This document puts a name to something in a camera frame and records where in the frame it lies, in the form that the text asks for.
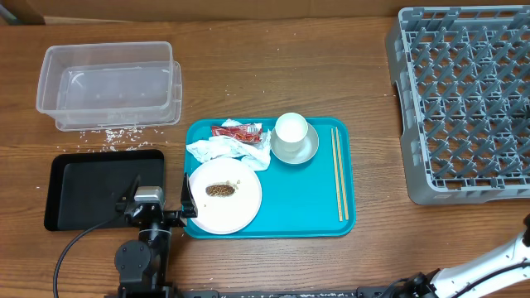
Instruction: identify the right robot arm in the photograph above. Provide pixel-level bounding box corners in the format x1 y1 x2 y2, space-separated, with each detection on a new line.
392 218 529 298

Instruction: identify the wooden chopstick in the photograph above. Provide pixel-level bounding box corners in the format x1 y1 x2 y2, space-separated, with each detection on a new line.
335 127 349 220
330 128 343 222

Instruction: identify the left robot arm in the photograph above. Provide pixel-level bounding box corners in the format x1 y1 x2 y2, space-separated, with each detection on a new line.
114 174 198 298

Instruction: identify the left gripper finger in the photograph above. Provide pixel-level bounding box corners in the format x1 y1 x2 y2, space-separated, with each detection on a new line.
119 175 141 203
181 173 198 218

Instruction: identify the red snack wrapper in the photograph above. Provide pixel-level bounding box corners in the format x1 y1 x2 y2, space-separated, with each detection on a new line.
210 123 263 144

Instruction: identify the black plastic tray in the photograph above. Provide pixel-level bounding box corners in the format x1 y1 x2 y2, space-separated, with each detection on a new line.
44 150 165 231

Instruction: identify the large white plate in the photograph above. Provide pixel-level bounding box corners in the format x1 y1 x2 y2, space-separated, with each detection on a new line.
190 158 263 235

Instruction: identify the grey shallow bowl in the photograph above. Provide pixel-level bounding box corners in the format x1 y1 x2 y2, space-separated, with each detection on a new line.
271 124 320 165

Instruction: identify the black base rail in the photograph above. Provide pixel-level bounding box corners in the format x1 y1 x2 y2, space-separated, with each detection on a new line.
103 285 398 298

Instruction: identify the clear plastic bin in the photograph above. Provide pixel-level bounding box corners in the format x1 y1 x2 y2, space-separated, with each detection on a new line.
36 41 183 132

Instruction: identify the grey dishwasher rack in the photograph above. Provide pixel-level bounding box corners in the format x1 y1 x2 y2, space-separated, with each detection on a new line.
385 5 529 204

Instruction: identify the white cup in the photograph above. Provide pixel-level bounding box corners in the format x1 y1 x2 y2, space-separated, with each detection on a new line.
274 113 308 152

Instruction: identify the teal serving tray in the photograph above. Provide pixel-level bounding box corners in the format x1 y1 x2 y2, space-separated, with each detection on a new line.
183 117 357 240

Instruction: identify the crumpled white tissue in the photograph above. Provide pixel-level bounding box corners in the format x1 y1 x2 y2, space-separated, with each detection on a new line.
186 119 272 171

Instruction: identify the brown food scrap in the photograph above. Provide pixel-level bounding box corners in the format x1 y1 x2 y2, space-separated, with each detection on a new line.
205 180 239 197

